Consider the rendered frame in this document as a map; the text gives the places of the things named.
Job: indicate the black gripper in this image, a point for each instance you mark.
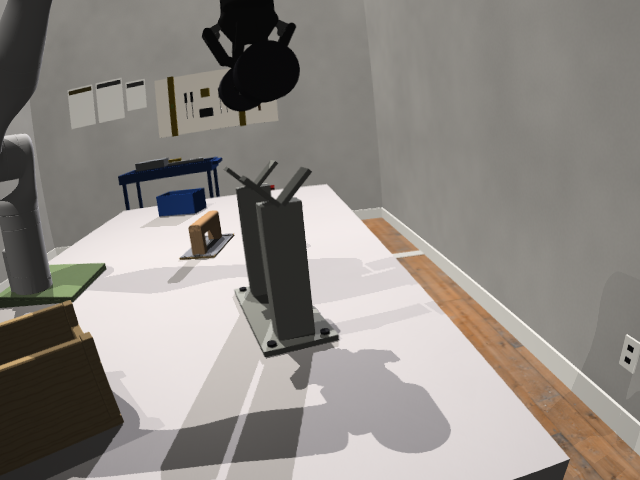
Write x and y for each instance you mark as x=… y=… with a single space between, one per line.
x=245 y=22

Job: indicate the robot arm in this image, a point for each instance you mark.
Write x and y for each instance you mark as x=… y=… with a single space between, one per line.
x=23 y=30

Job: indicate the grey sanding float with wooden handle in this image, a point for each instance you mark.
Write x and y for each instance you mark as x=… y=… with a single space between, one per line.
x=206 y=248

